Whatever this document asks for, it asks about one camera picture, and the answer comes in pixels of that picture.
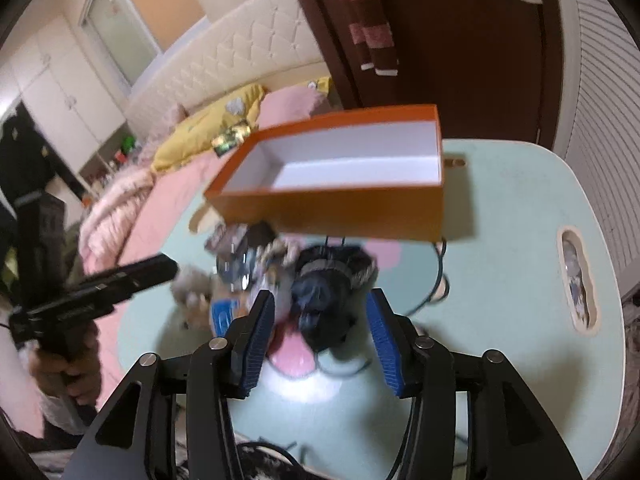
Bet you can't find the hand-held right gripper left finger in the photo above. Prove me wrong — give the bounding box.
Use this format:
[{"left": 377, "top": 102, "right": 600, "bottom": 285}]
[{"left": 72, "top": 290, "right": 277, "bottom": 480}]

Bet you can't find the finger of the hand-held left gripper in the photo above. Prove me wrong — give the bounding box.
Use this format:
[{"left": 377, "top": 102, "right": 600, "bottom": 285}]
[{"left": 70, "top": 254, "right": 179, "bottom": 306}]

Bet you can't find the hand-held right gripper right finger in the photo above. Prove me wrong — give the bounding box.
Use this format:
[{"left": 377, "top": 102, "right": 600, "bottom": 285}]
[{"left": 365, "top": 287, "right": 583, "bottom": 480}]

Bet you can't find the blue white packet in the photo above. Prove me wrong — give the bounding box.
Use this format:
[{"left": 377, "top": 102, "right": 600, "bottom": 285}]
[{"left": 210, "top": 297, "right": 241, "bottom": 333}]

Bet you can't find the beige fluffy plush toy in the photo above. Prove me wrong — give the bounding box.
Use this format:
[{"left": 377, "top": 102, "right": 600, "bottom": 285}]
[{"left": 170, "top": 262, "right": 221, "bottom": 311}]

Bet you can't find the black cloth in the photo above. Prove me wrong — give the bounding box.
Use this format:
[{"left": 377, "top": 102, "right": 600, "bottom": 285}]
[{"left": 290, "top": 245, "right": 381, "bottom": 348}]

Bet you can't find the shiny clear wrapper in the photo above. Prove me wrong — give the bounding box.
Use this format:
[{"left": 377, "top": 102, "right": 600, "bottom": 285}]
[{"left": 217, "top": 255, "right": 253, "bottom": 288}]

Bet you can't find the black red snack packet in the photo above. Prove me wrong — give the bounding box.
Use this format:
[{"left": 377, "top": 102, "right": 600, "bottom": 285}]
[{"left": 247, "top": 222, "right": 276, "bottom": 246}]

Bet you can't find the orange cardboard box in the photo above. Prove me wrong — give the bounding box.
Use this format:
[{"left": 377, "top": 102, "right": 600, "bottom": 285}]
[{"left": 203, "top": 104, "right": 446, "bottom": 243}]

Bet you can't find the person's left forearm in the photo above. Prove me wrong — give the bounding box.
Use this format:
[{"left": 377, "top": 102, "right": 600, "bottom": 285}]
[{"left": 37, "top": 390, "right": 98, "bottom": 436}]

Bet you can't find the person's left hand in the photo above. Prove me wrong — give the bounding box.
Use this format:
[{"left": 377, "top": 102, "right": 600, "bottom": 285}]
[{"left": 27, "top": 320, "right": 103, "bottom": 408}]

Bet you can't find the pink duvet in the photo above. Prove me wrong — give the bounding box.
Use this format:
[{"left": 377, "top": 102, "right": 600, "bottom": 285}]
[{"left": 95, "top": 150, "right": 236, "bottom": 411}]

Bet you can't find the pink floral blanket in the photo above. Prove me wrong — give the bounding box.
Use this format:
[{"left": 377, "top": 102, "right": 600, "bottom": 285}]
[{"left": 77, "top": 167, "right": 156, "bottom": 271}]

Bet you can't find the black hanging garment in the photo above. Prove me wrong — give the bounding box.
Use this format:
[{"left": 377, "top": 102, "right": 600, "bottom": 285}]
[{"left": 0, "top": 100, "right": 56, "bottom": 201}]

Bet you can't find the pink floral pillow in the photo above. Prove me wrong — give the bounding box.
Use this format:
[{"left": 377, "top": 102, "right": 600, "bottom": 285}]
[{"left": 130, "top": 102, "right": 186, "bottom": 161}]

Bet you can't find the white cabinet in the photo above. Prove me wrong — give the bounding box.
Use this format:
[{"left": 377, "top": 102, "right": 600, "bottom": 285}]
[{"left": 0, "top": 15, "right": 126, "bottom": 176}]

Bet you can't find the sliding window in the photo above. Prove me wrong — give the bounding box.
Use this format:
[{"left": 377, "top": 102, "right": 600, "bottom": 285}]
[{"left": 80, "top": 0, "right": 206, "bottom": 88}]

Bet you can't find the cream tufted headboard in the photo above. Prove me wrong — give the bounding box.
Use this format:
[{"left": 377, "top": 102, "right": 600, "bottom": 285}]
[{"left": 125, "top": 0, "right": 331, "bottom": 126}]

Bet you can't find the dark brown wardrobe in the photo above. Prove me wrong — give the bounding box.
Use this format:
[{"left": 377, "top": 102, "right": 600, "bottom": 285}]
[{"left": 277, "top": 0, "right": 561, "bottom": 148}]

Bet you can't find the brown pink striped scarf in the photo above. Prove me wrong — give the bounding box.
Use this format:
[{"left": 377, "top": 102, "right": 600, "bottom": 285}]
[{"left": 320, "top": 0, "right": 401, "bottom": 77}]

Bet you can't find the white louvred door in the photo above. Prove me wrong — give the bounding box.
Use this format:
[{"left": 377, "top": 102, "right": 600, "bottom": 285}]
[{"left": 550, "top": 0, "right": 640, "bottom": 291}]

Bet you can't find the black cable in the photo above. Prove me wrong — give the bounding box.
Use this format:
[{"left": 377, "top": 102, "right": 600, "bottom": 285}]
[{"left": 320, "top": 234, "right": 451, "bottom": 376}]

